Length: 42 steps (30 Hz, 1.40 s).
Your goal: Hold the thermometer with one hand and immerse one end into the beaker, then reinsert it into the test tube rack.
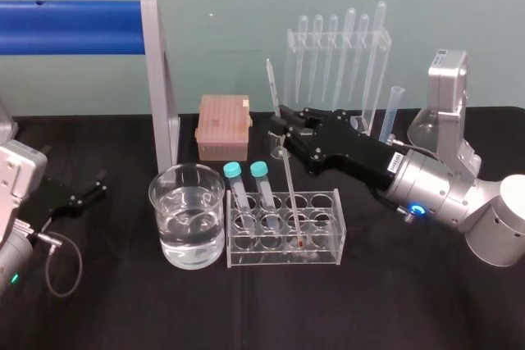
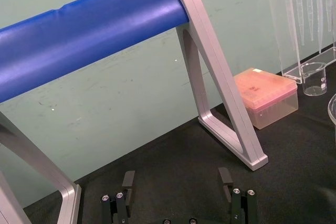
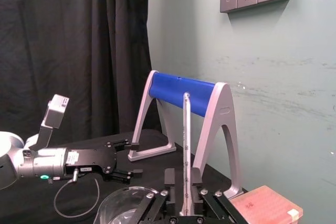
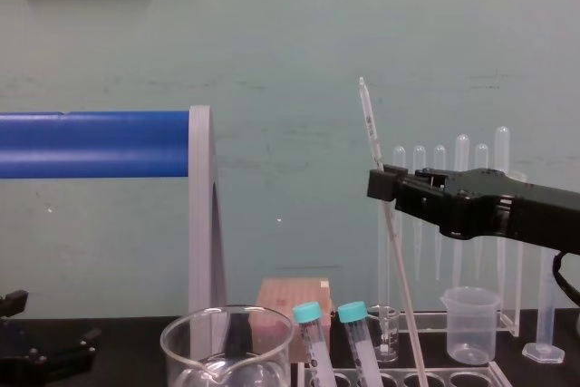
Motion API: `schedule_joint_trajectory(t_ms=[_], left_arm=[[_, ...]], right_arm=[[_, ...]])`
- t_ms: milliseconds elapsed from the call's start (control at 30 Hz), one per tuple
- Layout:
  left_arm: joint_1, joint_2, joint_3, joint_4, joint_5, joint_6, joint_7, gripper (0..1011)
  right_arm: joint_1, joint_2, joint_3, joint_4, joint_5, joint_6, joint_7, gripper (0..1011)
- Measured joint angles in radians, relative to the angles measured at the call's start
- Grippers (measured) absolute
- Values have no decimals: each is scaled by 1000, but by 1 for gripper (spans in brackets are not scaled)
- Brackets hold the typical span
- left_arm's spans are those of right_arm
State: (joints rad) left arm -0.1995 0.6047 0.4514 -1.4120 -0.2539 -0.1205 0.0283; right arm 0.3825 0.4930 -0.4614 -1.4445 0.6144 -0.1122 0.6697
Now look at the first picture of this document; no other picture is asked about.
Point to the pink pipette tip box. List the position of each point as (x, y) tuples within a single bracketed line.
[(223, 128)]

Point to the blue pipe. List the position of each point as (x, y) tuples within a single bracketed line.
[(69, 28)]

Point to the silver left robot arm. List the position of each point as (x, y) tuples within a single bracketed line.
[(16, 186)]

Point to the glass thermometer with red bulb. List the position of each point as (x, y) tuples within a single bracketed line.
[(291, 190)]

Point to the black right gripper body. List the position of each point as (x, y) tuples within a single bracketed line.
[(352, 149)]

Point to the grey upright frame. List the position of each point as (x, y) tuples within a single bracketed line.
[(158, 79)]

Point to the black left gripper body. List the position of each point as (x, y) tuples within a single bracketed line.
[(51, 200)]

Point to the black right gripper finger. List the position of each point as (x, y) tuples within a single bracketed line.
[(297, 143), (301, 118)]

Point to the long clear plastic pipette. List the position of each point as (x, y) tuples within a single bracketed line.
[(375, 67)]

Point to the clear acrylic test tube rack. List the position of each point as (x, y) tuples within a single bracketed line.
[(324, 239)]

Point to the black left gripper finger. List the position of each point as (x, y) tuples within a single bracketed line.
[(92, 196), (92, 181)]

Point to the clear acrylic pipette stand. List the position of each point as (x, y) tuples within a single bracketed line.
[(379, 63)]

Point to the glass beaker with water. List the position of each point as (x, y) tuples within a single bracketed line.
[(186, 219)]

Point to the clear tube with teal cap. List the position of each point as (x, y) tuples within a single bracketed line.
[(240, 194), (266, 194)]

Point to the clear graduated cylinder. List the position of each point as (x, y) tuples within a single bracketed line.
[(391, 116)]

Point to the clear glass flask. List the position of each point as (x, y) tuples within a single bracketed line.
[(422, 128)]

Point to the black table cloth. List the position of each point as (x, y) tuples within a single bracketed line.
[(262, 309)]

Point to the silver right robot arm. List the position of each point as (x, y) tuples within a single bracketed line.
[(455, 186)]

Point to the small clear glass vessel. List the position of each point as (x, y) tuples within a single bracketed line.
[(277, 147)]

